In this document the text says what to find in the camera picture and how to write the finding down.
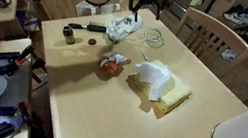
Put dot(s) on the wooden drawer cabinet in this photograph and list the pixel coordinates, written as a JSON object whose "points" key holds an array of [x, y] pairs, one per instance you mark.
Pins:
{"points": [[224, 4]]}

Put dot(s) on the dark kitchen appliance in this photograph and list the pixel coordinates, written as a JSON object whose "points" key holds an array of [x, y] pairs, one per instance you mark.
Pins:
{"points": [[189, 2]]}

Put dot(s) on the crumpled white plastic bag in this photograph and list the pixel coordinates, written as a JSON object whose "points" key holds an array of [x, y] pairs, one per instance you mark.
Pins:
{"points": [[122, 26]]}

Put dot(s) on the dark glass bottle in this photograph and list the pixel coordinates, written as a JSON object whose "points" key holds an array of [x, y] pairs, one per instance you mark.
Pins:
{"points": [[68, 36]]}

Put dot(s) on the yellow towel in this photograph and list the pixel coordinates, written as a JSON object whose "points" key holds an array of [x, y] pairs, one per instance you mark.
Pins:
{"points": [[177, 93]]}

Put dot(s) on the wooden shoe rack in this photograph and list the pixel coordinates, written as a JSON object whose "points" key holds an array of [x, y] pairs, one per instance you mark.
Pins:
{"points": [[239, 25]]}

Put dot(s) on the blue white bag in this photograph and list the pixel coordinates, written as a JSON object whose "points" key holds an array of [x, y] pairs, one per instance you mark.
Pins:
{"points": [[28, 22]]}

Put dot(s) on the red wrapped object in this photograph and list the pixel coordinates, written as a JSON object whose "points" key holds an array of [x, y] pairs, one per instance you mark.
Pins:
{"points": [[111, 64]]}

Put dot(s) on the white sneakers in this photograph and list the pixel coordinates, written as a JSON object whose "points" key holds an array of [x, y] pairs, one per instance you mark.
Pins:
{"points": [[239, 18]]}

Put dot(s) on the small red round lid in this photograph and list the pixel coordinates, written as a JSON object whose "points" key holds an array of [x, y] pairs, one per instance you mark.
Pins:
{"points": [[92, 41]]}

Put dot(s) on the grey white sneaker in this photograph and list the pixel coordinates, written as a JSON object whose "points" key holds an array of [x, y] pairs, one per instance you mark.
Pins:
{"points": [[229, 55]]}

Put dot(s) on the black bar clamp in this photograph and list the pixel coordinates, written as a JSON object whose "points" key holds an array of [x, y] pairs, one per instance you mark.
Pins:
{"points": [[13, 62], [25, 111], [39, 68]]}

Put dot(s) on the black hair brush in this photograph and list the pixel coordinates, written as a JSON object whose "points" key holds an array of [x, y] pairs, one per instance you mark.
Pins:
{"points": [[88, 27]]}

